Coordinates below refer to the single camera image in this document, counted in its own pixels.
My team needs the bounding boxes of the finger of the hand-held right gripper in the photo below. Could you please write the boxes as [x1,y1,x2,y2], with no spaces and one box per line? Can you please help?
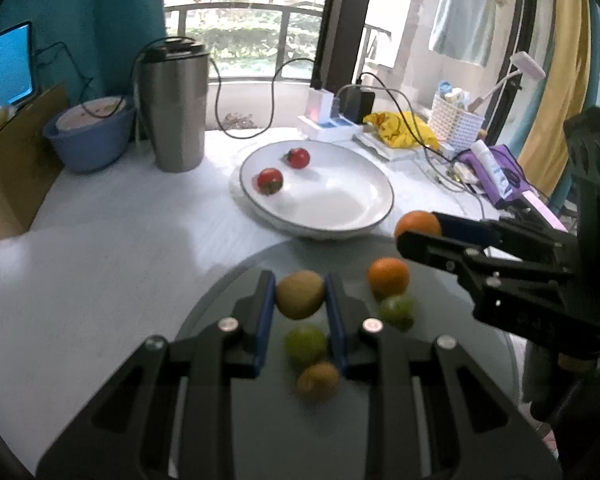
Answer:
[395,230,496,306]
[434,212,568,261]

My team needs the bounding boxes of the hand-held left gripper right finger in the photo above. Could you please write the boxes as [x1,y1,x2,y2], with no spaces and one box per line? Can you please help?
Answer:
[324,273,564,480]

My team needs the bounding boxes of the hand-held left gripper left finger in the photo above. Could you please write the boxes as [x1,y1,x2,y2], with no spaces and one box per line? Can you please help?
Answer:
[35,269,277,480]

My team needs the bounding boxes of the orange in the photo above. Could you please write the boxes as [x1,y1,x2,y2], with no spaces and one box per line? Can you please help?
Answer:
[394,210,442,242]
[368,257,411,299]

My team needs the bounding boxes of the brown kiwi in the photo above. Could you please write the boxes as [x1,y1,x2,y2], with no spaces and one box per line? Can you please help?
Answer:
[275,270,326,320]
[297,362,341,403]

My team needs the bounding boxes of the round grey plate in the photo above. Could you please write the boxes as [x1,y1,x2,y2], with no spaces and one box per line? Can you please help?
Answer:
[172,234,522,480]

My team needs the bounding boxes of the white plate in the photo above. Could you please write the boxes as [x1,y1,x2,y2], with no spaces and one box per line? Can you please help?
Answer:
[229,140,395,240]

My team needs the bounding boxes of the green lime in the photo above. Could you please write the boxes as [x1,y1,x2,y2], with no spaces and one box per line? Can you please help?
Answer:
[378,294,416,331]
[285,325,329,367]

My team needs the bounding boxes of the white tube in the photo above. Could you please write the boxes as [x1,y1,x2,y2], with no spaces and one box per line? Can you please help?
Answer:
[469,140,517,200]

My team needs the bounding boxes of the white plastic basket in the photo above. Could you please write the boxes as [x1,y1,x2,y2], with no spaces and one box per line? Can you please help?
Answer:
[428,94,486,152]

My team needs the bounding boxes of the white tray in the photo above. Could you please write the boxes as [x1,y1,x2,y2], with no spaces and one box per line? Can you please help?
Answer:
[352,129,433,162]

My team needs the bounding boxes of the yellow cloth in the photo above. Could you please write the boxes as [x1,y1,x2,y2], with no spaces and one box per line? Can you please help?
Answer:
[362,111,441,150]

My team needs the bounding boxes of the yellow curtain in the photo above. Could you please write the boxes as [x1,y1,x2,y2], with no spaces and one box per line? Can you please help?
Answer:
[517,0,594,197]

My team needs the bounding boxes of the white power strip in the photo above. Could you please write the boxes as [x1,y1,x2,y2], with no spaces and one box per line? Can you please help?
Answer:
[297,87,366,144]

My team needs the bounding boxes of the black charger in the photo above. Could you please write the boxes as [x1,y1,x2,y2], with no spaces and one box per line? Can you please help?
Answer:
[340,86,377,126]

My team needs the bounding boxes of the white desk lamp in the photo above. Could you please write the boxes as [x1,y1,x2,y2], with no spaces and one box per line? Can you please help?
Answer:
[472,51,547,112]

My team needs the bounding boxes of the light blue towel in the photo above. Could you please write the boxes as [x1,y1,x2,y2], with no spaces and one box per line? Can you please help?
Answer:
[428,0,499,67]

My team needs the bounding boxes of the stainless steel tumbler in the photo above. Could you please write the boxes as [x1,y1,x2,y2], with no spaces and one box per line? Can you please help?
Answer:
[132,36,212,173]

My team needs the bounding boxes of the blue plastic basin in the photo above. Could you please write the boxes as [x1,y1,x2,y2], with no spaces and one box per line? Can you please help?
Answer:
[43,104,137,174]

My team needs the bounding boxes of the balcony railing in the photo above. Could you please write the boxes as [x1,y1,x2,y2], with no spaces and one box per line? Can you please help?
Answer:
[164,2,394,82]

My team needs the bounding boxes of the cardboard box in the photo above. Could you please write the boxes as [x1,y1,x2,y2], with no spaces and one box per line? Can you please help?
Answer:
[0,84,70,244]

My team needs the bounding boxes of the teal curtain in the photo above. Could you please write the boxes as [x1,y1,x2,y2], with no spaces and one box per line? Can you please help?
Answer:
[75,0,170,106]

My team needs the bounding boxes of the computer monitor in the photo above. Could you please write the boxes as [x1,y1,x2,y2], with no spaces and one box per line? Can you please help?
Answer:
[0,21,36,112]

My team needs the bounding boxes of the black power cable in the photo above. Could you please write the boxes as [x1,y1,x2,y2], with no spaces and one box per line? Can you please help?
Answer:
[207,57,327,139]

